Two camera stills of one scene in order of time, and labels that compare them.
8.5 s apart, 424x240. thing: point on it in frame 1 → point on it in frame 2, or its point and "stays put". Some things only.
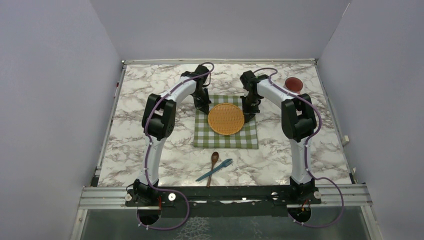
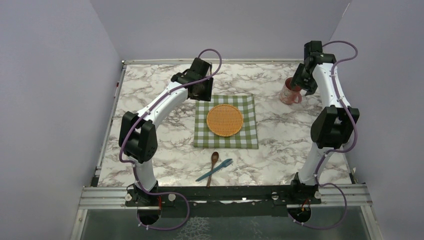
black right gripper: [248, 113] → [296, 80]
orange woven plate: [226, 119] stays put
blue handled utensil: [225, 164] stays put
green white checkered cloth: [204, 137] stays put
